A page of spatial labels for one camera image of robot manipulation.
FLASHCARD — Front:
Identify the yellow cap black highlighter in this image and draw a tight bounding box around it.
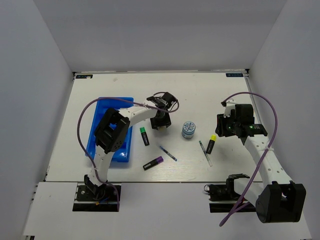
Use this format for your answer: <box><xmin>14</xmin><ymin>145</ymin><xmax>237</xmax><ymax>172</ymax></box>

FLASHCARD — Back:
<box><xmin>206</xmin><ymin>134</ymin><xmax>217</xmax><ymax>154</ymax></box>

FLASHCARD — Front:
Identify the green cap black highlighter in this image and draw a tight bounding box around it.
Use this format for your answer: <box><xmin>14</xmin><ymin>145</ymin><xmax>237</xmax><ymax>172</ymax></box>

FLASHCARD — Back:
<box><xmin>139</xmin><ymin>127</ymin><xmax>150</xmax><ymax>146</ymax></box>

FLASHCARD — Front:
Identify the blue cleaning gel jar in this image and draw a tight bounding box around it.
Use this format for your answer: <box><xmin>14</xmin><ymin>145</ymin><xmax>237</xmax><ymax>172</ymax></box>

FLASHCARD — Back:
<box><xmin>181</xmin><ymin>121</ymin><xmax>196</xmax><ymax>139</ymax></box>

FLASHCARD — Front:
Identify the green ink pen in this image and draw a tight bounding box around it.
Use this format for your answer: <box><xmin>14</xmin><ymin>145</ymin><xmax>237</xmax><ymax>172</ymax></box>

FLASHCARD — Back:
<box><xmin>198</xmin><ymin>140</ymin><xmax>213</xmax><ymax>167</ymax></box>

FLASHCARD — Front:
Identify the purple cap black highlighter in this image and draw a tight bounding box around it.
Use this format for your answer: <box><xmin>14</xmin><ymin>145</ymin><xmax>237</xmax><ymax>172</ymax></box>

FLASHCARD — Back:
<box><xmin>142</xmin><ymin>156</ymin><xmax>164</xmax><ymax>171</ymax></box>

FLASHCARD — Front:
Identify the blue ink pen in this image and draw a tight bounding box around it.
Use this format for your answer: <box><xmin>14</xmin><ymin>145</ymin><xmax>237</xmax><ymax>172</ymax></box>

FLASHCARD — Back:
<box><xmin>159</xmin><ymin>145</ymin><xmax>178</xmax><ymax>162</ymax></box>

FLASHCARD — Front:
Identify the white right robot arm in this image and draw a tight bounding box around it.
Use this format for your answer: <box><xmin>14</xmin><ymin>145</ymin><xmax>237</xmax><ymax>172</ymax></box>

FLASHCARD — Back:
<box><xmin>215</xmin><ymin>100</ymin><xmax>306</xmax><ymax>223</ymax></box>

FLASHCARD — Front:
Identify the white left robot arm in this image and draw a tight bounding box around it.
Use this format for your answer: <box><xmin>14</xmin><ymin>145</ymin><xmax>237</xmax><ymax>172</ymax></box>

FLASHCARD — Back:
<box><xmin>76</xmin><ymin>92</ymin><xmax>180</xmax><ymax>200</ymax></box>

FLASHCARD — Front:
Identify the right table corner label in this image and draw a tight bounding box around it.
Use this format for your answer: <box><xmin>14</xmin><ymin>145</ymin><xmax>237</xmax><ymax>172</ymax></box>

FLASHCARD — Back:
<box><xmin>225</xmin><ymin>72</ymin><xmax>244</xmax><ymax>78</ymax></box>

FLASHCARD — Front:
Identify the table corner label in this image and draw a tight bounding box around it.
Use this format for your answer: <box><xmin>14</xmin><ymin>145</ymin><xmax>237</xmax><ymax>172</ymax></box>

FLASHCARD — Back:
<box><xmin>225</xmin><ymin>72</ymin><xmax>244</xmax><ymax>78</ymax></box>
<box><xmin>75</xmin><ymin>74</ymin><xmax>93</xmax><ymax>79</ymax></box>

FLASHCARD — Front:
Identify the blue plastic organizer tray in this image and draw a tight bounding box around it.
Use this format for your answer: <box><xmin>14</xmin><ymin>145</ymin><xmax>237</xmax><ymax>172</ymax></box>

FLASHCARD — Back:
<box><xmin>86</xmin><ymin>97</ymin><xmax>134</xmax><ymax>163</ymax></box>

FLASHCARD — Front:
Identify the left table corner label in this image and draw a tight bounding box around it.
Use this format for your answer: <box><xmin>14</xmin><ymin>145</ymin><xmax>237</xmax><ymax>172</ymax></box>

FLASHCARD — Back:
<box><xmin>75</xmin><ymin>74</ymin><xmax>93</xmax><ymax>79</ymax></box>

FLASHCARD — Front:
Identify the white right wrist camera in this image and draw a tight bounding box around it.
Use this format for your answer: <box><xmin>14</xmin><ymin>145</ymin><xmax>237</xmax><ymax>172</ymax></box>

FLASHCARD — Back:
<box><xmin>221</xmin><ymin>98</ymin><xmax>237</xmax><ymax>118</ymax></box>

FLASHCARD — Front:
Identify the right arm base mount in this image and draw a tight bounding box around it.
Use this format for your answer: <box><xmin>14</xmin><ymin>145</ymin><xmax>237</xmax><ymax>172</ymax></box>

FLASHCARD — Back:
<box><xmin>203</xmin><ymin>184</ymin><xmax>240</xmax><ymax>213</ymax></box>

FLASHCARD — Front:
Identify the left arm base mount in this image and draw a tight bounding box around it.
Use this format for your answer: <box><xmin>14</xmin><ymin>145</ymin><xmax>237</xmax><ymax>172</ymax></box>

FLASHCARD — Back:
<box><xmin>72</xmin><ymin>184</ymin><xmax>121</xmax><ymax>213</ymax></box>

